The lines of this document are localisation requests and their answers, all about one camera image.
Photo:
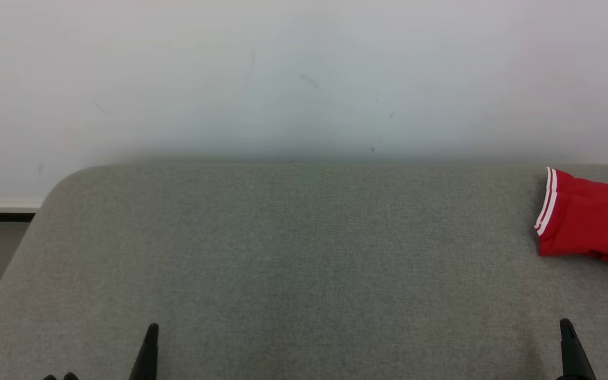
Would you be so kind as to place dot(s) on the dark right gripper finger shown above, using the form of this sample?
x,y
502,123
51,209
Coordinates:
x,y
574,359

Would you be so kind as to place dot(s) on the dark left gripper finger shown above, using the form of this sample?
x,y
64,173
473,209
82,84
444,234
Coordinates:
x,y
146,359

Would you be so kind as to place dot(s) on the red jersey white striped trim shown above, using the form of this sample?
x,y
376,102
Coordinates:
x,y
589,216

